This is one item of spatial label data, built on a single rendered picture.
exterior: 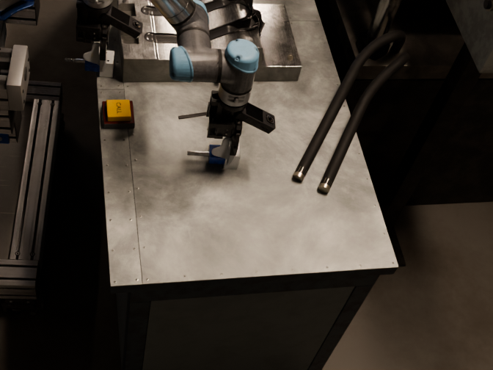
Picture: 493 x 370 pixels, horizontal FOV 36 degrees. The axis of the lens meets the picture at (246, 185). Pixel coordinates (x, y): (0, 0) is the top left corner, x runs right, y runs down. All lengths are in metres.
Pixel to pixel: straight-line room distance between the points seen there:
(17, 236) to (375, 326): 1.25
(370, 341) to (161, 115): 1.15
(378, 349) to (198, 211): 1.07
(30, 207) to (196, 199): 0.82
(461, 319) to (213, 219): 1.30
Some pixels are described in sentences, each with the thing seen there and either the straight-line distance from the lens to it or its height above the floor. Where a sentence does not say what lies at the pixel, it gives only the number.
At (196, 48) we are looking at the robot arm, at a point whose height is 1.18.
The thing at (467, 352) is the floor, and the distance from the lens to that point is 2.83.
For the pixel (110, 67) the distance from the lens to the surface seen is 2.09.
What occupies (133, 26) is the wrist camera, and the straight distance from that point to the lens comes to 2.00.
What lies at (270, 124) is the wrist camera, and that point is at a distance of 1.83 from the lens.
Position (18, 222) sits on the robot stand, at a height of 0.23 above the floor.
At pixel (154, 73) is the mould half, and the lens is 2.09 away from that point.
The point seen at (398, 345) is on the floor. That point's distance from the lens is 2.74.
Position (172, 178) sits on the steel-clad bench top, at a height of 0.80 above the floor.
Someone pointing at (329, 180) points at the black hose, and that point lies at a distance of 1.95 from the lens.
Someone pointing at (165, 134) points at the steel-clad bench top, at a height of 0.80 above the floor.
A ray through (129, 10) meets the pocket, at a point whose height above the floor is 0.86.
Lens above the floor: 2.33
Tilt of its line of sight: 53 degrees down
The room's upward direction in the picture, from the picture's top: 15 degrees clockwise
